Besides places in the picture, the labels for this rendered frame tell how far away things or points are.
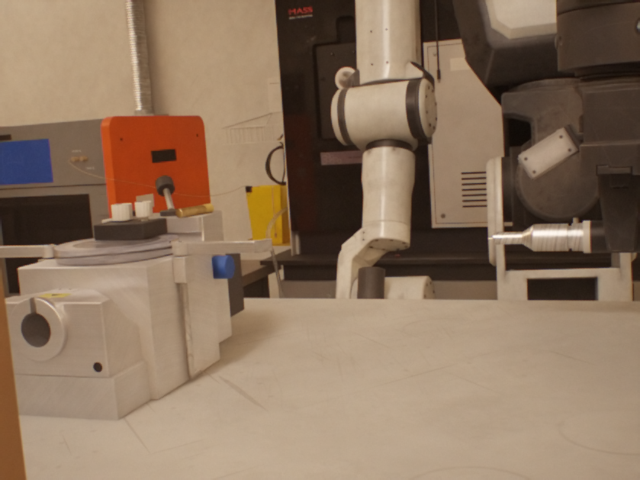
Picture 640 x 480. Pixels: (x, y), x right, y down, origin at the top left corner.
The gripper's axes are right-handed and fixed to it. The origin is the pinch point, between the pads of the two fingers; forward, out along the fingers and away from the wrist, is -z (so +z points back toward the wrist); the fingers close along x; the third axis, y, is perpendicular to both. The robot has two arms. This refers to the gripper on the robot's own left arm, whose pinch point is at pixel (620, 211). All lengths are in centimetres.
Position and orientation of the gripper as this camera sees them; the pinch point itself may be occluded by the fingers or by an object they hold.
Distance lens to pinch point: 68.0
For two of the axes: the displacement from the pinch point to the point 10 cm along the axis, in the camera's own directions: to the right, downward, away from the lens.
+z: -0.7, -9.9, -1.3
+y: -9.4, 0.2, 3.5
